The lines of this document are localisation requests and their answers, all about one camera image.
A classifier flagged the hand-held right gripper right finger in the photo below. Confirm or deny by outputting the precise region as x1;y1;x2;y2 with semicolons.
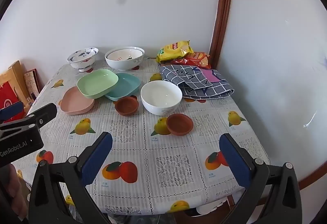
219;133;303;224

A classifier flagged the fruit print tablecloth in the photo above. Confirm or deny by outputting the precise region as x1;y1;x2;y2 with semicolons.
11;57;271;215

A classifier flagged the brown wooden baseboard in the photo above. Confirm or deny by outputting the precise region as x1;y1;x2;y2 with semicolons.
298;169;327;191

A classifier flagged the wooden furniture leg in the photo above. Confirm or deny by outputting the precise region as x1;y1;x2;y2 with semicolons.
226;193;237;208

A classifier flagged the plain white bowl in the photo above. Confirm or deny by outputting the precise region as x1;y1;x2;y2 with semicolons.
140;80;183;115

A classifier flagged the blue patterned footed bowl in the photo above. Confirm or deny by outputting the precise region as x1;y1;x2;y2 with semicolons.
67;47;99;73

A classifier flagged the red chip bag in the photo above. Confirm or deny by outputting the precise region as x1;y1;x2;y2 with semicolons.
171;52;211;69

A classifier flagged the red paper bag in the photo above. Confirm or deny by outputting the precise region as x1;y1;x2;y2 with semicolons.
0;83;26;122

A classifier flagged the brown wooden door frame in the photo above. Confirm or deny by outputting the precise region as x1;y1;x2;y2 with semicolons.
209;0;235;70

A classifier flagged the dark framed picture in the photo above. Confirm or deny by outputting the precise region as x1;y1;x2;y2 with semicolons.
24;69;41;99

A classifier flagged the grey checked cloth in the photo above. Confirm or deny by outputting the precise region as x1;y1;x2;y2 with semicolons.
158;64;235;100

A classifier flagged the teal square plate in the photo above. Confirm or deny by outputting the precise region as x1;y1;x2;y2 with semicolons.
104;73;141;101

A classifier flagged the yellow chip bag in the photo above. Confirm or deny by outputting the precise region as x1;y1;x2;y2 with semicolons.
156;40;195;63

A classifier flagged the pink square plate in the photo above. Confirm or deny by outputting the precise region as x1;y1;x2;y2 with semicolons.
60;86;95;115

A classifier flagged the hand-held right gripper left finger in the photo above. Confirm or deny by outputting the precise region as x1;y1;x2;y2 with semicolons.
28;131;113;224

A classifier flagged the large white bowl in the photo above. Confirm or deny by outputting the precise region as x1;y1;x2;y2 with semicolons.
105;47;145;71

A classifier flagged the small brown bowl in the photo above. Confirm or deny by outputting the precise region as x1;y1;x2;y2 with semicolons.
166;113;194;136
115;96;139;117

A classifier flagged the white bowl with orange print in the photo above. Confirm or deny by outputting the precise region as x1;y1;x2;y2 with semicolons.
107;49;143;61

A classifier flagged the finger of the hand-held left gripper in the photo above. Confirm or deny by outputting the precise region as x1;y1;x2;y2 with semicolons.
0;101;25;123
0;103;58;133

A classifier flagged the green square plate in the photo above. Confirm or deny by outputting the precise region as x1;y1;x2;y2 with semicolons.
77;69;119;99

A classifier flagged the person's left hand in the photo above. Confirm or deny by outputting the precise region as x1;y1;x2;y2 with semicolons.
0;163;27;221

